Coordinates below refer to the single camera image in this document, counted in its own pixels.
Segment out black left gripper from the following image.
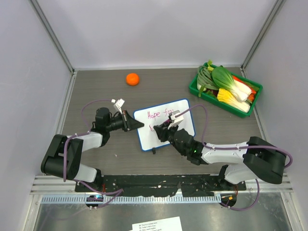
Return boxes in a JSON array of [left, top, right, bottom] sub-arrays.
[[106, 110, 143, 132]]

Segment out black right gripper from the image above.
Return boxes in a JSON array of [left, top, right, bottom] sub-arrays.
[[154, 120, 186, 155]]

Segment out white magenta marker pen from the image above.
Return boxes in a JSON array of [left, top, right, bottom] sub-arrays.
[[149, 119, 171, 131]]

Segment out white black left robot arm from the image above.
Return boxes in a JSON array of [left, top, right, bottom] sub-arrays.
[[41, 107, 144, 192]]

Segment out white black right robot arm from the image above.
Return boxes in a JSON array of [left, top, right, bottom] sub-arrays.
[[153, 122, 287, 190]]

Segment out orange tangerine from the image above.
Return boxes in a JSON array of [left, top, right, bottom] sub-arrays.
[[126, 73, 140, 86]]

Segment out green plastic basket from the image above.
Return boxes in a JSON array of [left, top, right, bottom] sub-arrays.
[[189, 60, 263, 118]]

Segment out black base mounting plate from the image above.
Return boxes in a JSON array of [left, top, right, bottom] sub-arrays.
[[75, 174, 246, 197]]

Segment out green long beans bundle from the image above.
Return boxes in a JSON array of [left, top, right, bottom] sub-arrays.
[[197, 65, 219, 97]]

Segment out yellow white napa cabbage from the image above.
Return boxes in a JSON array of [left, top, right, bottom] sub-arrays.
[[217, 88, 250, 113]]

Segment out green bok choy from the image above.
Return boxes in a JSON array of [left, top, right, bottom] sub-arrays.
[[212, 66, 248, 102]]

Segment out white printed paper sheet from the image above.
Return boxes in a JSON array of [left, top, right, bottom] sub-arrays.
[[132, 217, 182, 231]]

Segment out red orange pepper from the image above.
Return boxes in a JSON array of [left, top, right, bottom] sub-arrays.
[[232, 76, 259, 103]]

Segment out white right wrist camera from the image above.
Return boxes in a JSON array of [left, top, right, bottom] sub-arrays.
[[168, 110, 184, 129]]

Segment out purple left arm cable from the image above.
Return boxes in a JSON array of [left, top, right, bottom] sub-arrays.
[[63, 99, 125, 209]]

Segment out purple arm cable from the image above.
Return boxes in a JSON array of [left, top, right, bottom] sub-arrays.
[[63, 99, 125, 209], [177, 104, 294, 212]]

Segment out slotted cable duct rail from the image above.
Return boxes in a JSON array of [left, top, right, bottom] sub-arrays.
[[41, 194, 221, 205]]

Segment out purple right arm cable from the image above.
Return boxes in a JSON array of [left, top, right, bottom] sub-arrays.
[[177, 104, 294, 212]]

